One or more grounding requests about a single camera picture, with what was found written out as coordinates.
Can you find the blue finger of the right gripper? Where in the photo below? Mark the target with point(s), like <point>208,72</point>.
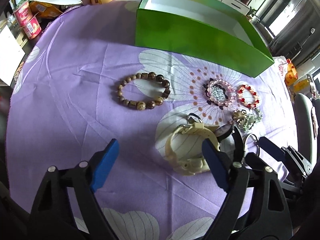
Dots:
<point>273,150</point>

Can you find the black wristwatch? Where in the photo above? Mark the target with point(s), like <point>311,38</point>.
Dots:
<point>226,131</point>

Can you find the purple floral tablecloth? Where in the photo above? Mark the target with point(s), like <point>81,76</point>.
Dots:
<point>85,83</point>

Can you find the black cord bangle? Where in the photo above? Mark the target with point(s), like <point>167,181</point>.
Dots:
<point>251,140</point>

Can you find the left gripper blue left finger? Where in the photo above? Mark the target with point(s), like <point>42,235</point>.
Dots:
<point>51,215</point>

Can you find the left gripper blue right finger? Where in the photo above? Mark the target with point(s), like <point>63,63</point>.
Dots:
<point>254,207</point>

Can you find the green cardboard box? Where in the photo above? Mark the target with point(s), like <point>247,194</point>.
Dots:
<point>205,29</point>

